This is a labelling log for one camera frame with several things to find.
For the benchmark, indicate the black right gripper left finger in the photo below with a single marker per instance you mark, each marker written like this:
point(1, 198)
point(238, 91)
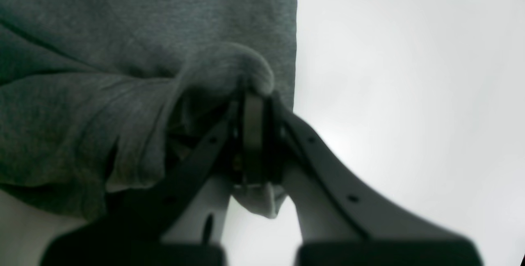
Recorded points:
point(179, 221)

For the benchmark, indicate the grey T-shirt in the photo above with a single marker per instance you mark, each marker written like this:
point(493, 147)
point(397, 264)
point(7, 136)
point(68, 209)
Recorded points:
point(99, 95)

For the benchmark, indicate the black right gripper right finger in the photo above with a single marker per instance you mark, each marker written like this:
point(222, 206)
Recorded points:
point(345, 222)

